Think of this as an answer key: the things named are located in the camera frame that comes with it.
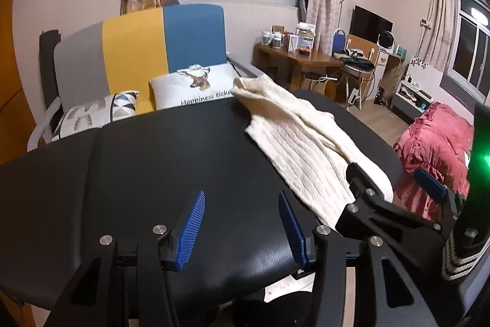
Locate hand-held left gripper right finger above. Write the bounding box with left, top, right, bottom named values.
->
left=278, top=190, right=437, bottom=327

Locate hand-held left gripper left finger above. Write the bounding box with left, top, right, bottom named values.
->
left=46, top=190, right=206, bottom=327

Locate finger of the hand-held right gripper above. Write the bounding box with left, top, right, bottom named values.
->
left=335, top=163, right=450, bottom=247
left=413, top=168, right=468, bottom=220

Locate white knit sweater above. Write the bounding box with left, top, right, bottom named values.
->
left=231, top=74, right=394, bottom=230

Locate red quilt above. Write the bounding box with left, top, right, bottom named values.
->
left=394, top=102, right=479, bottom=220

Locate white low cabinet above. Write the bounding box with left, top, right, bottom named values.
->
left=392, top=59, right=441, bottom=121

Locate white deer print pillow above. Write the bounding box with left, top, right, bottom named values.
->
left=149, top=63, right=249, bottom=109

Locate large sliding window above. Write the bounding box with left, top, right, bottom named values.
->
left=446, top=0, right=490, bottom=98

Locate small white fan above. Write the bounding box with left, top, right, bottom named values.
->
left=377, top=30, right=395, bottom=54

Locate geometric print pillow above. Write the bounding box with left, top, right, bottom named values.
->
left=51, top=90, right=140, bottom=142

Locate wooden back chair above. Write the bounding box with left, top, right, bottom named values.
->
left=341, top=35, right=379, bottom=109

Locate black flat television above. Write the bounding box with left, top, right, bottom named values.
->
left=350, top=5, right=394, bottom=44

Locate wooden desk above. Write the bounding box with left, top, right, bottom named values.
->
left=253, top=41, right=343, bottom=90

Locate large clear jar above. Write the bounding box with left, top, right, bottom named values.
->
left=299, top=29, right=315, bottom=52

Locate grey yellow blue sofa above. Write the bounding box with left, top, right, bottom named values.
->
left=27, top=4, right=261, bottom=153

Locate orange wooden wardrobe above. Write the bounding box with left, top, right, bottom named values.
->
left=0, top=0, right=37, bottom=167

